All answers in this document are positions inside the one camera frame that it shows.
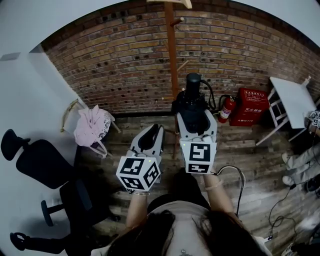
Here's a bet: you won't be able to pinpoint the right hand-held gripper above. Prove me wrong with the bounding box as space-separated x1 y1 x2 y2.
176 109 218 175

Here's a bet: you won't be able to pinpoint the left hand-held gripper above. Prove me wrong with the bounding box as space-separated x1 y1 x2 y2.
115 124 166 195

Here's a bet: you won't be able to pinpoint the wooden coat stand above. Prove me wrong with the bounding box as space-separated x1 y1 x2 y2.
146 0 193 161

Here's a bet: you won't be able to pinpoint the person's right forearm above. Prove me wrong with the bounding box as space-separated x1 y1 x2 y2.
201 173 236 215

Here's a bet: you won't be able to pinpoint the person's left forearm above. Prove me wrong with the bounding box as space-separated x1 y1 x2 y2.
124 191 151 230

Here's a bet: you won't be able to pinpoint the red fire extinguisher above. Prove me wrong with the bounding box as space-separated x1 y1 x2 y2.
216 94 238 125

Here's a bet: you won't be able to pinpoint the red fire extinguisher box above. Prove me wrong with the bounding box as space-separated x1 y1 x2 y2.
228 87 270 127

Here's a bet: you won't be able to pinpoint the person's black trousers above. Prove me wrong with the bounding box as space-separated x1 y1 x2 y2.
147 168 211 216

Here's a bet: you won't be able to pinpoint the pink cloth bag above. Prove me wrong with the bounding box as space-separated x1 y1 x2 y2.
73 105 112 154

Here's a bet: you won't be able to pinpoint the person's beige top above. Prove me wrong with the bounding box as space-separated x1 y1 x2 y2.
104 199 273 256

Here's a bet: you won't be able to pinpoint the white folding table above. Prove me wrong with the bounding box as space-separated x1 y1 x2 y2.
254 75 318 147

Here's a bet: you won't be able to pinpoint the black office chair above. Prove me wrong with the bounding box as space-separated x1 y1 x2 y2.
0 128 112 252

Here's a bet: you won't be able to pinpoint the white shoe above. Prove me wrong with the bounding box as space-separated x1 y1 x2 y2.
281 242 302 256

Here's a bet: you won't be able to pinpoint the pink bead bracelet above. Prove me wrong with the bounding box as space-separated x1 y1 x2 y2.
204 179 224 192

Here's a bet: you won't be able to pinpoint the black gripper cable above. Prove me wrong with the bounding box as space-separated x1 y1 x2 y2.
216 165 245 219

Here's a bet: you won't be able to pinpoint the wooden chair with rope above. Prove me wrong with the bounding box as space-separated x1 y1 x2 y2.
59 98 122 159

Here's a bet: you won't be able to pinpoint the black floor cable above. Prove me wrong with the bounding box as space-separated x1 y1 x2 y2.
266 183 301 242

